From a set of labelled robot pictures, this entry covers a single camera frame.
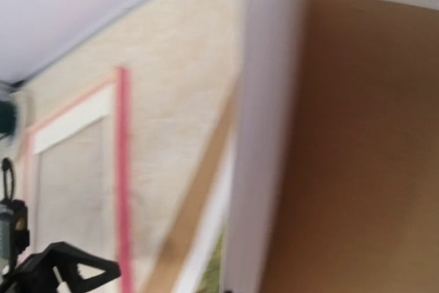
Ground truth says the dark green speckled cup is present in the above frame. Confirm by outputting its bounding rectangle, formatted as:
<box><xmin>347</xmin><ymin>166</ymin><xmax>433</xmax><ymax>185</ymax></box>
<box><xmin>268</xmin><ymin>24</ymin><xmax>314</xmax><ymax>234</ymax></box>
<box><xmin>0</xmin><ymin>101</ymin><xmax>17</xmax><ymax>136</ymax></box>

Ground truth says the brown cardboard backing board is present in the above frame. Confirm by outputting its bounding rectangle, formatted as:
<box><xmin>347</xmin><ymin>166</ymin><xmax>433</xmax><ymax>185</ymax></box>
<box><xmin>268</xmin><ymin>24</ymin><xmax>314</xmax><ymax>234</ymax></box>
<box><xmin>143</xmin><ymin>0</ymin><xmax>438</xmax><ymax>292</ymax></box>

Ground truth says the pink wooden picture frame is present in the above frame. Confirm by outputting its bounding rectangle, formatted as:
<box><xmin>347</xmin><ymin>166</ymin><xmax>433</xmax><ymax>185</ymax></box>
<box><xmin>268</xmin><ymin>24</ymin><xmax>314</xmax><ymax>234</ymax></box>
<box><xmin>21</xmin><ymin>68</ymin><xmax>134</xmax><ymax>292</ymax></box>

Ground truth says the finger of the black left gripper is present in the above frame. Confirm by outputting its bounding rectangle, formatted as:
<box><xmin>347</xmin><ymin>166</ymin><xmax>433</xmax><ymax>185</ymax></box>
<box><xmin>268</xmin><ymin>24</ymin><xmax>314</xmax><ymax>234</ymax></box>
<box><xmin>19</xmin><ymin>242</ymin><xmax>121</xmax><ymax>292</ymax></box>

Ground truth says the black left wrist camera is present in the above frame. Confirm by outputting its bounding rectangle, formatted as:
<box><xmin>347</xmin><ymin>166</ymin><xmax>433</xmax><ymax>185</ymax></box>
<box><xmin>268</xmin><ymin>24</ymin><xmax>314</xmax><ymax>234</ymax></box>
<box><xmin>1</xmin><ymin>198</ymin><xmax>30</xmax><ymax>270</ymax></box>

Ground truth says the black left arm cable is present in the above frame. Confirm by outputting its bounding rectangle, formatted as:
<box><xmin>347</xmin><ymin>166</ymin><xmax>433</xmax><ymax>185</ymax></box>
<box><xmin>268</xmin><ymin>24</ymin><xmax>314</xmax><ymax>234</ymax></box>
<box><xmin>1</xmin><ymin>157</ymin><xmax>16</xmax><ymax>201</ymax></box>

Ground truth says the landscape photo print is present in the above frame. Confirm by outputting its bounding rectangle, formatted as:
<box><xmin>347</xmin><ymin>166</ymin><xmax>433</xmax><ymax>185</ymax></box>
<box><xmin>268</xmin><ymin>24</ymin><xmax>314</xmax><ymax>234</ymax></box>
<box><xmin>173</xmin><ymin>0</ymin><xmax>301</xmax><ymax>292</ymax></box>

